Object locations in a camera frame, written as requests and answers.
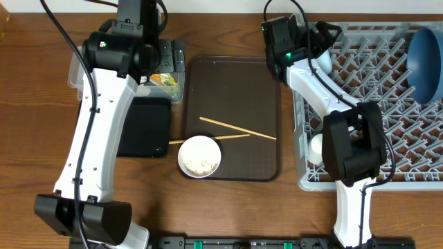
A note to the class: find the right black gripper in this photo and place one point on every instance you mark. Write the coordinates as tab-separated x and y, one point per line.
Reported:
325	31

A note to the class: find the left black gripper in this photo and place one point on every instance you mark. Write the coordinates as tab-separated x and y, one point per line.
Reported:
167	49

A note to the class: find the light blue bowl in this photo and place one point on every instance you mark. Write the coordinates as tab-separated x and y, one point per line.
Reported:
325	62

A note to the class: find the green yellow snack wrapper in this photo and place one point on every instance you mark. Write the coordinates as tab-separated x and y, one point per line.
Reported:
162	79

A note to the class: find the wooden chopstick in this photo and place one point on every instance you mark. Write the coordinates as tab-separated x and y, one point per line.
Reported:
175	142
236	128

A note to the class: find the blue round plate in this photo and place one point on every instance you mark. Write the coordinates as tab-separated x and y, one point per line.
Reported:
424	60

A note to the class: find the white paper cup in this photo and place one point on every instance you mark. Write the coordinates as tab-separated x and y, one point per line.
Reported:
315	146

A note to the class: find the white bowl with crumbs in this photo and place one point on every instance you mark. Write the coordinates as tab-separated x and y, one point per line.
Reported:
199	157

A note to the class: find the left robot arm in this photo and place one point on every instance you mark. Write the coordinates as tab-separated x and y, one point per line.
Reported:
114	59

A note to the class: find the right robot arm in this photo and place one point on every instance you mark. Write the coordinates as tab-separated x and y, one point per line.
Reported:
352	145

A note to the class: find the grey plastic dishwasher rack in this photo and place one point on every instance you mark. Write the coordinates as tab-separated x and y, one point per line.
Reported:
369	63

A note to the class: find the clear plastic waste bin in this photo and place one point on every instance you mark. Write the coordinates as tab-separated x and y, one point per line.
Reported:
146	90

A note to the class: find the black rectangular tray bin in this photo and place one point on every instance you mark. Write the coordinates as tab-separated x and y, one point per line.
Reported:
145	128

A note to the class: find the dark brown serving tray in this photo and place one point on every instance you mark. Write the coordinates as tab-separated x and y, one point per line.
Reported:
239	91

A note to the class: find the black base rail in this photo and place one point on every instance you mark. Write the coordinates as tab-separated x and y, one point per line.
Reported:
301	243

